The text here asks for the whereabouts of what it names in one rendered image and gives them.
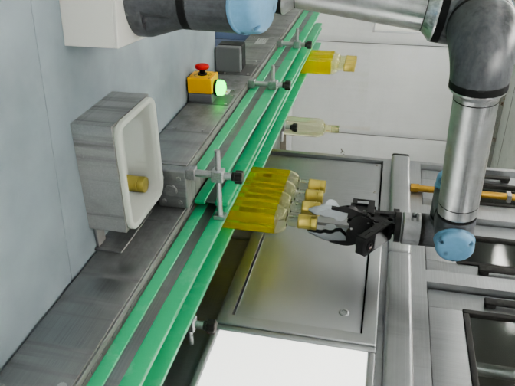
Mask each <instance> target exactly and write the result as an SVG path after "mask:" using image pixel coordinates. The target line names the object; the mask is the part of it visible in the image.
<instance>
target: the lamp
mask: <svg viewBox="0 0 515 386"><path fill-rule="evenodd" d="M225 91H226V83H225V82H224V81H223V80H215V81H214V84H213V93H214V95H215V96H223V95H224V94H225Z"/></svg>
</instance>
